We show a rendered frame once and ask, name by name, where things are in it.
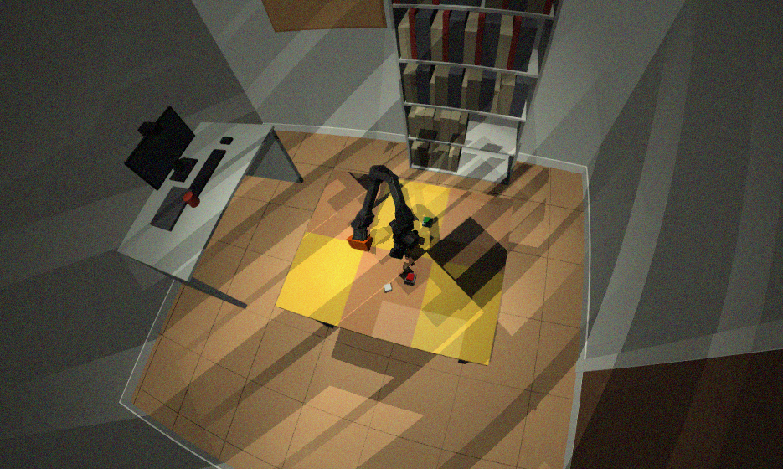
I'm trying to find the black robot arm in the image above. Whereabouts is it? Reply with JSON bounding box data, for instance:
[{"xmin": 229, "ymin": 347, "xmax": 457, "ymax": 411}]
[{"xmin": 350, "ymin": 165, "xmax": 419, "ymax": 250}]

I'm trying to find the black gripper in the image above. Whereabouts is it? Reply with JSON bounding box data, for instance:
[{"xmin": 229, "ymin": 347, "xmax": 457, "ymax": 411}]
[{"xmin": 389, "ymin": 235, "xmax": 406, "ymax": 259}]

